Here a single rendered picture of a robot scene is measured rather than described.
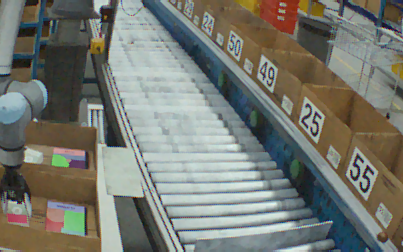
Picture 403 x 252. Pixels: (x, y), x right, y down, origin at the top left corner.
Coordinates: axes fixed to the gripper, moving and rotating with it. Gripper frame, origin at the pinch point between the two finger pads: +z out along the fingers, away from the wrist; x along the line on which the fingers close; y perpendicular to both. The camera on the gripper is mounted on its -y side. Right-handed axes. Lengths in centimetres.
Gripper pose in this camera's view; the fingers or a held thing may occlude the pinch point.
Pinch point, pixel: (17, 212)
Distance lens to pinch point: 136.1
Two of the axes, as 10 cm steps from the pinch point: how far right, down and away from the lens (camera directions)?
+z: -1.7, 8.9, 4.3
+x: 9.4, 0.2, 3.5
